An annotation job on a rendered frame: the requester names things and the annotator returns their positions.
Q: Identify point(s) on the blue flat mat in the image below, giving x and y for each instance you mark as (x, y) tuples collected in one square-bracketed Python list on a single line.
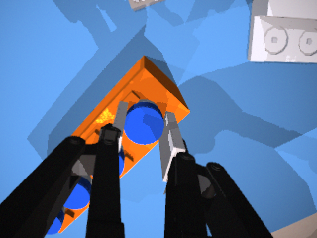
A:
[(60, 58)]

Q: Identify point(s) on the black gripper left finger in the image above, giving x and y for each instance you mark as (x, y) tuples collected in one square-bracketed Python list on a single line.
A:
[(31, 208)]

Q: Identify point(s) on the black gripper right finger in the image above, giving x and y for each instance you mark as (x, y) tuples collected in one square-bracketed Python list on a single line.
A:
[(229, 216)]

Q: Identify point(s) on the white control panel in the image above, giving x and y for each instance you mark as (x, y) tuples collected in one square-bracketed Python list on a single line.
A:
[(139, 4)]

